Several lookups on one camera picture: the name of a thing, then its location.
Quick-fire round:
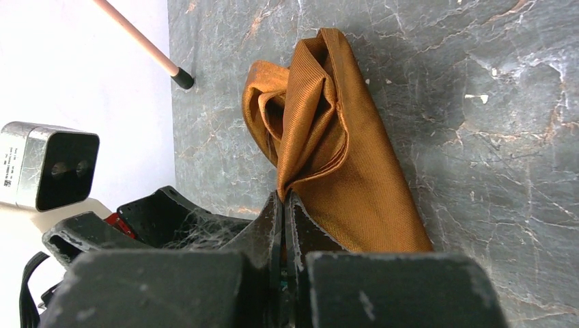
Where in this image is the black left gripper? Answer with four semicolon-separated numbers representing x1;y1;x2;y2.
42;186;250;267

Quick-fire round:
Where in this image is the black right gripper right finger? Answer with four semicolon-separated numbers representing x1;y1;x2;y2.
285;193;507;327

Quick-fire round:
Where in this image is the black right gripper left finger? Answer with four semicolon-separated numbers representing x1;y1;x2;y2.
41;193;283;327

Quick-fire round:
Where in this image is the orange cloth napkin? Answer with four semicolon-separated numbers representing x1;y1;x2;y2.
241;28;432;252

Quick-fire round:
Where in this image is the pink music stand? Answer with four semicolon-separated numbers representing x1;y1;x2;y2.
94;0;195;90

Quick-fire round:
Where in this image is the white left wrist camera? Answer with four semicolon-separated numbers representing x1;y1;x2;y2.
1;121;100;212

